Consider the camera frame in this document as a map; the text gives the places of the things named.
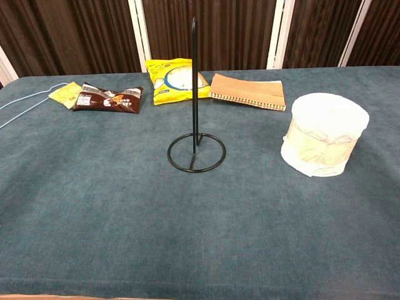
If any black roll holder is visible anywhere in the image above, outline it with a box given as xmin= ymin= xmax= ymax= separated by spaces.
xmin=167 ymin=17 xmax=227 ymax=173

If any white partition frame post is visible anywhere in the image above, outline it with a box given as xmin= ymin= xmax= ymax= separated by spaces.
xmin=266 ymin=0 xmax=296 ymax=70
xmin=338 ymin=0 xmax=375 ymax=68
xmin=127 ymin=0 xmax=153 ymax=73
xmin=0 ymin=46 xmax=19 ymax=88

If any teal table cloth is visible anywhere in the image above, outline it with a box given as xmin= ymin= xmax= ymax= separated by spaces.
xmin=0 ymin=67 xmax=400 ymax=298

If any brown spiral notebook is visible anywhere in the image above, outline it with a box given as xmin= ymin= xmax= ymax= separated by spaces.
xmin=208 ymin=73 xmax=287 ymax=112

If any small yellow-green packet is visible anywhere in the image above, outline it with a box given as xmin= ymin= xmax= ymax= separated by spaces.
xmin=48 ymin=81 xmax=83 ymax=110

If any dark brown snack wrapper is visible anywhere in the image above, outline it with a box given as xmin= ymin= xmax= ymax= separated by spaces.
xmin=72 ymin=82 xmax=144 ymax=115

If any yellow snack bag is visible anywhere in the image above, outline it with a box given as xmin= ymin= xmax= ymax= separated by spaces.
xmin=145 ymin=57 xmax=212 ymax=106

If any white paper towel roll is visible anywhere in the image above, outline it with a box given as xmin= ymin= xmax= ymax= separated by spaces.
xmin=280 ymin=92 xmax=370 ymax=178

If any light blue wire hanger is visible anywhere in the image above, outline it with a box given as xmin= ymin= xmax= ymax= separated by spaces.
xmin=0 ymin=81 xmax=69 ymax=129

